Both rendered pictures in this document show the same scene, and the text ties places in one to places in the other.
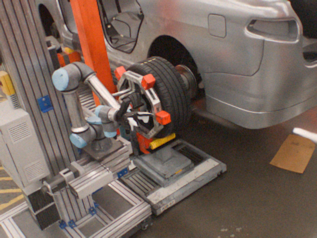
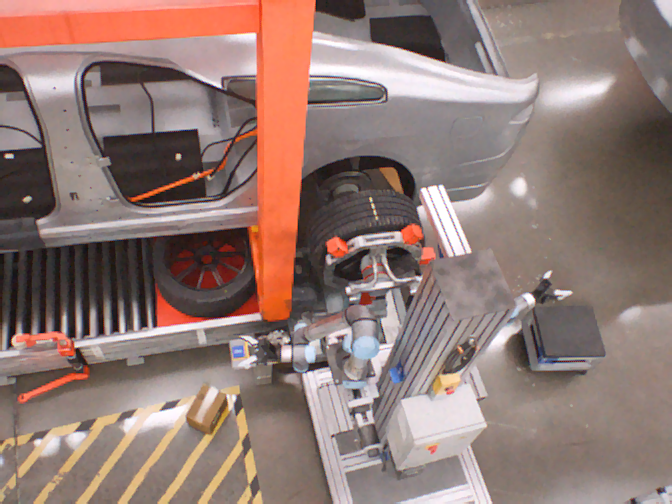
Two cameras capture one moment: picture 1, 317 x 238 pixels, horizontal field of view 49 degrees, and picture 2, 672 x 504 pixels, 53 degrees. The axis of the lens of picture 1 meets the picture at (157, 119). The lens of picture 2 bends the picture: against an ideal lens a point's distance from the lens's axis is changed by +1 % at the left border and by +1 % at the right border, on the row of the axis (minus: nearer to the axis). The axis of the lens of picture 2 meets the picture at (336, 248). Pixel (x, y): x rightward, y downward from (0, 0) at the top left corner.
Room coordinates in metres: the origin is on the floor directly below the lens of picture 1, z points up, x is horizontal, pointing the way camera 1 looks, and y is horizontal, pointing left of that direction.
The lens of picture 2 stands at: (2.33, 2.07, 4.09)
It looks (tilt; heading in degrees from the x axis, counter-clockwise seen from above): 58 degrees down; 282
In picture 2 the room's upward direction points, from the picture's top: 10 degrees clockwise
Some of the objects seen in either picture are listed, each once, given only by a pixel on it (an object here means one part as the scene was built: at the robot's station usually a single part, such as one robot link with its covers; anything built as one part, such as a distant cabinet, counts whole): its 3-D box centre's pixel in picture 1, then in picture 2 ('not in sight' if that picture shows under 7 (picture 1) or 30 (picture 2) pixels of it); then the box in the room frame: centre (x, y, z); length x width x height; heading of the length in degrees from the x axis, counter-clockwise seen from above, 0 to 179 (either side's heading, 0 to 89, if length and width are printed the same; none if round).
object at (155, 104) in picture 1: (138, 105); (372, 264); (2.54, 0.13, 0.85); 0.54 x 0.07 x 0.54; 33
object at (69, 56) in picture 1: (60, 53); not in sight; (4.80, 1.22, 0.69); 0.52 x 0.17 x 0.35; 123
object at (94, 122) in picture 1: (96, 126); not in sight; (2.05, 0.42, 0.98); 0.13 x 0.12 x 0.14; 141
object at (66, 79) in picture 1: (75, 108); not in sight; (1.95, 0.50, 1.19); 0.15 x 0.12 x 0.55; 141
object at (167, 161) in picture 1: (163, 149); (354, 282); (2.63, -0.01, 0.32); 0.40 x 0.30 x 0.28; 33
